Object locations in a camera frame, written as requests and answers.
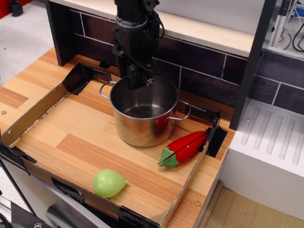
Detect white toy sink drainboard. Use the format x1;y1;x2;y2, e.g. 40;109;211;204
220;100;304;219

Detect stainless steel pot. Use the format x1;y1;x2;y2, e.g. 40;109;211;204
102;76;180;147

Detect red toy chili pepper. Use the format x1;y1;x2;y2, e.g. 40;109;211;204
158;131;209;167

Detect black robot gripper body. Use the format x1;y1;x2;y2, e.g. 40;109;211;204
112;16;160;77

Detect cardboard fence with black tape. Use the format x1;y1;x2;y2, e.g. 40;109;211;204
0;61;231;228

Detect wooden shelf with dark frame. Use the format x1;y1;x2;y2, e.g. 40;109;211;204
46;0;272;129

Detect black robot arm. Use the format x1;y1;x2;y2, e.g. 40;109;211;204
112;0;165;91

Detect green toy pear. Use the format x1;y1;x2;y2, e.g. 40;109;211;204
93;169;129;199

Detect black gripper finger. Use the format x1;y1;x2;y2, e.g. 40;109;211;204
127;64;154;91

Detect black cables in background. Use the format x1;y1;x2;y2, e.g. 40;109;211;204
280;0;304;52

